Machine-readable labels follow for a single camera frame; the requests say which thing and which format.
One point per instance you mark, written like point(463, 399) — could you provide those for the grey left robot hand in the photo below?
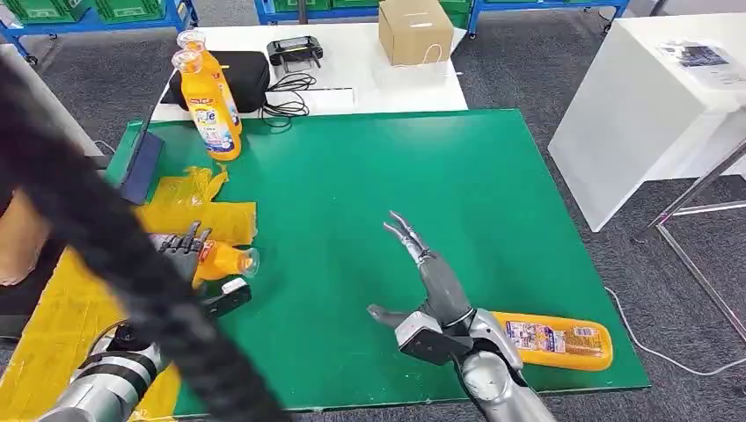
point(185, 262)

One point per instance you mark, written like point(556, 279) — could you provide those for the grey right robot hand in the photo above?
point(443, 291)

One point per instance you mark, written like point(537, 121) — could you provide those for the orange drink bottle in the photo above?
point(210, 122)
point(192, 39)
point(224, 261)
point(559, 343)

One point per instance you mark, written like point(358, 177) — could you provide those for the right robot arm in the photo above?
point(495, 384)

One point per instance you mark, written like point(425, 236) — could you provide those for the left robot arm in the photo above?
point(99, 384)

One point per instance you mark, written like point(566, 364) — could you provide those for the yellow plastic bag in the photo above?
point(227, 221)

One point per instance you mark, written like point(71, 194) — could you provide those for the dark blue flat stand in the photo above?
point(143, 169)

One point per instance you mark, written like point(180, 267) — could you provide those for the green table mat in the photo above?
point(349, 204)

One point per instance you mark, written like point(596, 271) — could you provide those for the person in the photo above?
point(20, 244)

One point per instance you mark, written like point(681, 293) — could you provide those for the black bag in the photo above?
point(245, 81)

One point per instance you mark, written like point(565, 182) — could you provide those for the black charger device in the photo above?
point(294, 49)

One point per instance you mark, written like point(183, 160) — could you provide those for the white side table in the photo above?
point(629, 128)

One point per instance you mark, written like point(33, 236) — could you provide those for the blue metal rack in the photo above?
point(524, 6)
point(87, 24)
point(262, 9)

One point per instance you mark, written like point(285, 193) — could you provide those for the cardboard box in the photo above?
point(414, 35)

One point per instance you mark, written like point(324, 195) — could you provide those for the green plastic crate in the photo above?
point(131, 9)
point(326, 4)
point(457, 14)
point(46, 9)

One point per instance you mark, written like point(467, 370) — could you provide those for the printed paper sheet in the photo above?
point(696, 56)

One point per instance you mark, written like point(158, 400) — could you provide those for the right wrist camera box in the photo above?
point(425, 341)

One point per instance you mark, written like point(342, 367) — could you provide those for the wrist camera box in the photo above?
point(425, 341)
point(230, 297)

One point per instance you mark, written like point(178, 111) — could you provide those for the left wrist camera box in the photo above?
point(230, 297)

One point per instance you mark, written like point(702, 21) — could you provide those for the metal frame legs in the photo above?
point(699, 186)

